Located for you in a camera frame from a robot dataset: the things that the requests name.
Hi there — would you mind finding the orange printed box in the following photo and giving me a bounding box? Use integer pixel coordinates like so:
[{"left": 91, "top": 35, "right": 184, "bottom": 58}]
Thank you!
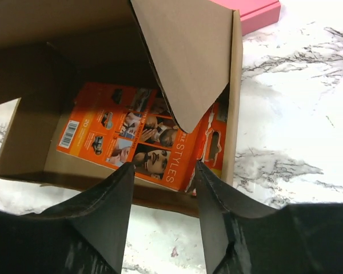
[{"left": 57, "top": 82, "right": 228, "bottom": 194}]

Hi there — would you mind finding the pink flat box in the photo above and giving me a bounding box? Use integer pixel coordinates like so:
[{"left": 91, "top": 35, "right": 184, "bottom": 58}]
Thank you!
[{"left": 213, "top": 0, "right": 281, "bottom": 35}]

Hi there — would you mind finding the brown cardboard box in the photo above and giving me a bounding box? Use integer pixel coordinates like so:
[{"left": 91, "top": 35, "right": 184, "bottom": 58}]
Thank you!
[{"left": 0, "top": 1, "right": 242, "bottom": 216}]

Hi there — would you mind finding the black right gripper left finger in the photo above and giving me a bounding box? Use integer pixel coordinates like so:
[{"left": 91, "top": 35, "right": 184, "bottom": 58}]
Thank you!
[{"left": 0, "top": 163, "right": 134, "bottom": 273}]

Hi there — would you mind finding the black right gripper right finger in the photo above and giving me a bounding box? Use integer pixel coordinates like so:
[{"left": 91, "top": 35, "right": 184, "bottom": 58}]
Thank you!
[{"left": 195, "top": 162, "right": 343, "bottom": 274}]

